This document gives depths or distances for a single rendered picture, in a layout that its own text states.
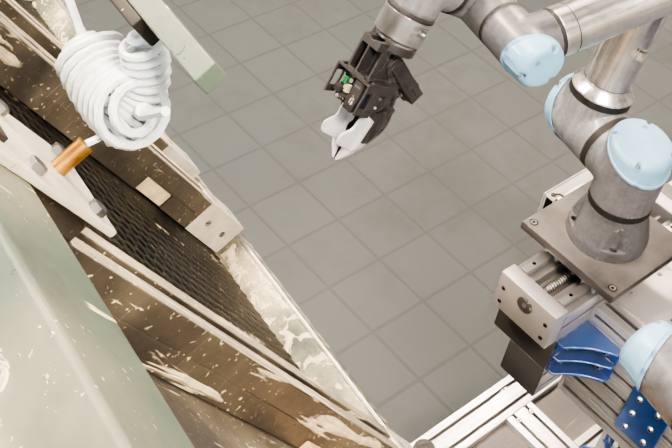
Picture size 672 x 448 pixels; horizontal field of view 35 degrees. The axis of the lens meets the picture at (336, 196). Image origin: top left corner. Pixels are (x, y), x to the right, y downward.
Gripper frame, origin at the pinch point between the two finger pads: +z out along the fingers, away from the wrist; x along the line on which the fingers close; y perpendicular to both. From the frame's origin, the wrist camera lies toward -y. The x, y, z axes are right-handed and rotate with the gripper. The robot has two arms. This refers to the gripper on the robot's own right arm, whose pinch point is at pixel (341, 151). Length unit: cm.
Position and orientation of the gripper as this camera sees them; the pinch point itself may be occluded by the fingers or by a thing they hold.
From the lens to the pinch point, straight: 163.5
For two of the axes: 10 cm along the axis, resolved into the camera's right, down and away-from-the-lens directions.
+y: -6.3, 0.2, -7.7
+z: -4.5, 8.0, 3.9
